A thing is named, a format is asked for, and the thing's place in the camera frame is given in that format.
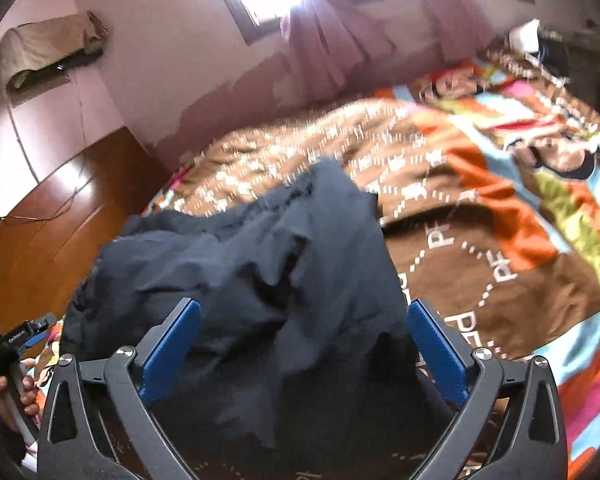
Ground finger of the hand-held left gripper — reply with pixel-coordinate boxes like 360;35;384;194
22;312;61;350

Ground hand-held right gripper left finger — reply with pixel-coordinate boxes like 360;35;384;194
36;298;202;480

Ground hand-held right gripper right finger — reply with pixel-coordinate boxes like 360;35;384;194
406;298;569;480

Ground dark navy jacket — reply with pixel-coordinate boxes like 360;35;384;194
60;156;423;450

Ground person's left forearm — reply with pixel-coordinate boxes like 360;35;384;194
0;397;31;468

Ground dark clothes pile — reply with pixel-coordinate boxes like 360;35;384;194
534;25;600;113

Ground person's left hand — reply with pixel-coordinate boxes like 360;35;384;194
0;357;42;432

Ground colourful printed blanket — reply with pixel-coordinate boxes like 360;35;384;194
25;57;600;480

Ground beige cloth cover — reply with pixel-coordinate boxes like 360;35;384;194
0;10;110;92

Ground pink curtain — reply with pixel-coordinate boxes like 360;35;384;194
279;0;397;103
414;0;482;63

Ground white pillow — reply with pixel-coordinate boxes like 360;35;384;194
509;18;542;52

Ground black floor cable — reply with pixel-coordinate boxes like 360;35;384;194
0;152;90;224

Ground wall air conditioner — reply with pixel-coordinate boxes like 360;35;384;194
10;49;106;95

